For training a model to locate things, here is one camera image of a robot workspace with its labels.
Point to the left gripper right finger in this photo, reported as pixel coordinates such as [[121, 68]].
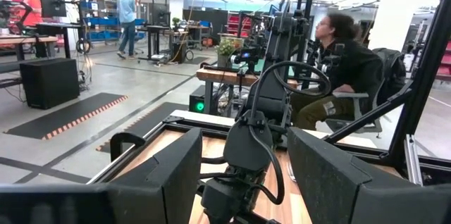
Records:
[[352, 199]]

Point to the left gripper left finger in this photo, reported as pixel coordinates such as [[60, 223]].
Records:
[[141, 196]]

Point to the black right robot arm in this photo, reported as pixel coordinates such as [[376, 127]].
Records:
[[246, 143]]

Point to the black striped floor mat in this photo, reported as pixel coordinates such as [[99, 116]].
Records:
[[155, 118], [67, 115]]

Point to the black computer with green light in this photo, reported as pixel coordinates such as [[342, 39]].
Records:
[[198, 102]]

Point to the wooden workstation table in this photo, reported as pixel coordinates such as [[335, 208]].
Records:
[[225, 76]]

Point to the black office chair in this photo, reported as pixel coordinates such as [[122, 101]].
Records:
[[389, 72]]

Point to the person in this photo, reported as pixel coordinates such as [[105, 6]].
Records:
[[127, 12], [352, 65], [33, 5]]

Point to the black box cabinet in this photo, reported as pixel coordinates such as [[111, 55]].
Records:
[[49, 83]]

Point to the potted green plant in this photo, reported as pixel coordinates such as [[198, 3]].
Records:
[[225, 49]]

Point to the blue storage bin shelf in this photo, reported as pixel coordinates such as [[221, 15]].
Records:
[[102, 21]]

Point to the wooden topped table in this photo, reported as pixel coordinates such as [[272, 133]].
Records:
[[24, 39]]

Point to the black computer monitor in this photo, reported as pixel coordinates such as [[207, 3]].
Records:
[[52, 1]]

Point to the black frame clamp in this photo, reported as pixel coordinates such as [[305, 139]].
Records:
[[120, 139]]

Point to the silver metal bracket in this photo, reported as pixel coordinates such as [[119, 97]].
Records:
[[413, 160]]

